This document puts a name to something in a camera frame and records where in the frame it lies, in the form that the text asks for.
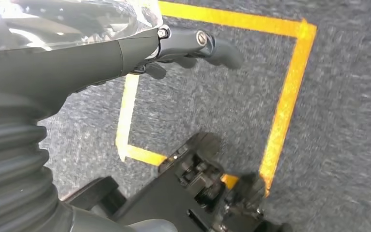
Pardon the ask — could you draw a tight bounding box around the yellow floor tape square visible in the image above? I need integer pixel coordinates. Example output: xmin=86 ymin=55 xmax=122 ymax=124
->
xmin=115 ymin=0 xmax=318 ymax=198

